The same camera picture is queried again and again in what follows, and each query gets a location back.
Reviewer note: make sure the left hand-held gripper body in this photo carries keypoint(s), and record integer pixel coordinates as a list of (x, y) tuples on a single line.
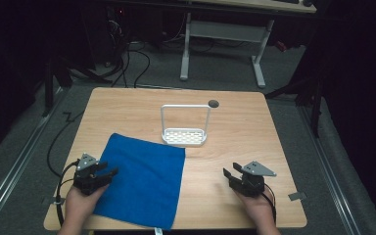
[(85, 178)]

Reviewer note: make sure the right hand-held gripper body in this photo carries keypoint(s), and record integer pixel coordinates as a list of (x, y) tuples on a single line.
[(252, 182)]

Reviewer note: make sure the blue cloth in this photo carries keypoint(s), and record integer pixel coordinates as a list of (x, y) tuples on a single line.
[(145, 182)]

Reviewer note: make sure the person's left hand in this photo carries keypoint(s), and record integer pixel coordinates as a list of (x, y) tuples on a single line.
[(78, 204)]

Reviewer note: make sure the person's right hand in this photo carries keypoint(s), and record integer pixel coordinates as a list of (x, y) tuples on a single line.
[(257, 209)]

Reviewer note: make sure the grey tape piece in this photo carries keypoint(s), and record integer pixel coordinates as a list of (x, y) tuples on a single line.
[(54, 200), (297, 196)]

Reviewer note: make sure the dark round table grommet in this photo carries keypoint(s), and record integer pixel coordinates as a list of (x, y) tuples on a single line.
[(213, 103)]

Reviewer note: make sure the black metal stand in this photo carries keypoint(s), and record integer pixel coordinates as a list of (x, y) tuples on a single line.
[(50, 88), (313, 98)]

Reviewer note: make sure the small red object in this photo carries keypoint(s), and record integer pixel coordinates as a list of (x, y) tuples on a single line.
[(281, 46)]

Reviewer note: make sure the dark computer mouse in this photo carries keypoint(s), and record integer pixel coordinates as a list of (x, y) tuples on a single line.
[(307, 3)]

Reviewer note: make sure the metal floor rail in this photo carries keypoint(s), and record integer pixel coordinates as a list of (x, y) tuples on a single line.
[(331, 176), (16, 163)]

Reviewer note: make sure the white metal desk frame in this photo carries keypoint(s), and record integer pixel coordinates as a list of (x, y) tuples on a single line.
[(228, 32)]

